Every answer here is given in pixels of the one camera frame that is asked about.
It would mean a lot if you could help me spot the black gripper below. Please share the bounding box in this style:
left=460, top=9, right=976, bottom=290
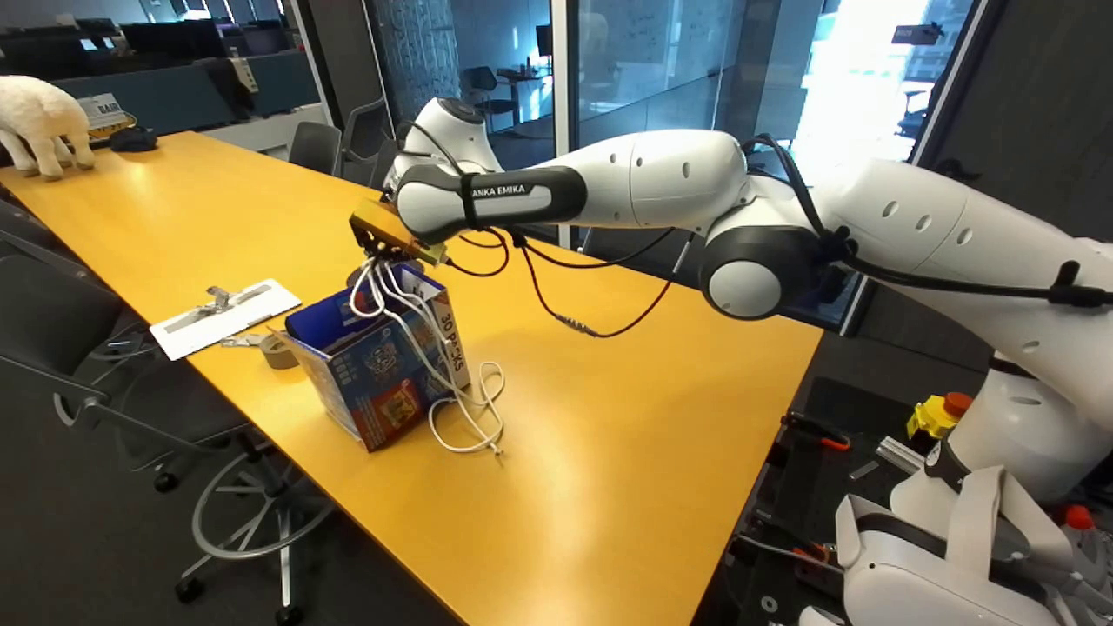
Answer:
left=349, top=207, right=453, bottom=272

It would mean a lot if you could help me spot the white braided rope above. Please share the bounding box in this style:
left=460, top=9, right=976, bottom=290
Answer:
left=344, top=255, right=510, bottom=460

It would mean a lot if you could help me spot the blue printed cardboard box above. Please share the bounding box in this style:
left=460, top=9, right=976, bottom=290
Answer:
left=282, top=256, right=473, bottom=455

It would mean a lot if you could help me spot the black office chair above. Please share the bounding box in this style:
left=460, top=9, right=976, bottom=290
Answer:
left=341, top=96, right=401, bottom=190
left=284, top=118, right=349, bottom=177

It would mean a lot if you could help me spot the dark round spool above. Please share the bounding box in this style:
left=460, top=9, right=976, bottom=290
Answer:
left=259, top=325, right=301, bottom=373

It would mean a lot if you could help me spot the white paper sheet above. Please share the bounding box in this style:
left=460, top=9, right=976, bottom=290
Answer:
left=146, top=273, right=307, bottom=365

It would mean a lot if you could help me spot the small black object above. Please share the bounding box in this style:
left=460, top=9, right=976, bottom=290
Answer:
left=107, top=120, right=159, bottom=157

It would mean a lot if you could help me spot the small white sign card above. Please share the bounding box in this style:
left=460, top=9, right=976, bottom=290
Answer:
left=74, top=89, right=138, bottom=139

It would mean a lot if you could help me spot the white plush animal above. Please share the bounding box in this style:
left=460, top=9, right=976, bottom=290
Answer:
left=0, top=73, right=102, bottom=180

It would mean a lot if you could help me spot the yellow red emergency stop button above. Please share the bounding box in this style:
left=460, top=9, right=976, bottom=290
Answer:
left=903, top=388, right=976, bottom=446

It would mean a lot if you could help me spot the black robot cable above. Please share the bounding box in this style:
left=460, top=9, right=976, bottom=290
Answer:
left=442, top=131, right=1113, bottom=344

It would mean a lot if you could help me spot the black chair with chrome ring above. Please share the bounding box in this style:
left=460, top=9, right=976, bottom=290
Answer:
left=0, top=223, right=341, bottom=626

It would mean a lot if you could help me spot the red handled black clamp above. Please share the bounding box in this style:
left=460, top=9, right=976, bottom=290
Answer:
left=778, top=410, right=854, bottom=460

